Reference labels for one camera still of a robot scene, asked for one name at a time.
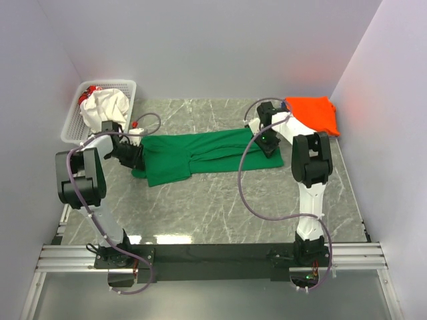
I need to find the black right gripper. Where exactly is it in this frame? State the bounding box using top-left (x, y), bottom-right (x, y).
top-left (252, 129), bottom-right (281, 159)

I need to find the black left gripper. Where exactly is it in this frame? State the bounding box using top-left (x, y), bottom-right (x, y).
top-left (107, 140), bottom-right (144, 171)

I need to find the green t shirt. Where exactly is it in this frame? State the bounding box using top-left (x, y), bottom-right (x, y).
top-left (130, 129), bottom-right (285, 188)

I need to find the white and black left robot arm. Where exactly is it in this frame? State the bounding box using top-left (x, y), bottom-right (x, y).
top-left (55, 121), bottom-right (145, 268)

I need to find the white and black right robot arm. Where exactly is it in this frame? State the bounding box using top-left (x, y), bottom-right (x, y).
top-left (249, 101), bottom-right (333, 266)

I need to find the white crumpled t shirt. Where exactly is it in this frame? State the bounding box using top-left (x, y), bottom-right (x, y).
top-left (79, 89), bottom-right (129, 133)

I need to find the folded orange t shirt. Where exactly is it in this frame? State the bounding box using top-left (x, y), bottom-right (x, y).
top-left (286, 96), bottom-right (340, 137)

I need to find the white plastic laundry basket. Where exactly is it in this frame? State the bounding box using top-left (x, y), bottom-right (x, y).
top-left (61, 79), bottom-right (137, 145)

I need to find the red garment in basket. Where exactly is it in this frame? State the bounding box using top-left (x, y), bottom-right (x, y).
top-left (77, 85), bottom-right (102, 105)

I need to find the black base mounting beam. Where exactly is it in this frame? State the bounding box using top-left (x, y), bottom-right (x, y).
top-left (85, 243), bottom-right (331, 287)

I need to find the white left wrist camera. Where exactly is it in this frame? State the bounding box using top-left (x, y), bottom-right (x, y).
top-left (128, 121), bottom-right (146, 146)

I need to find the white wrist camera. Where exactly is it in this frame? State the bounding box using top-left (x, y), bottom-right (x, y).
top-left (244, 118), bottom-right (261, 135)
top-left (128, 121), bottom-right (146, 146)

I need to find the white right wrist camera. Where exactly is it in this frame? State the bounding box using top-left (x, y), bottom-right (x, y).
top-left (244, 118), bottom-right (261, 135)

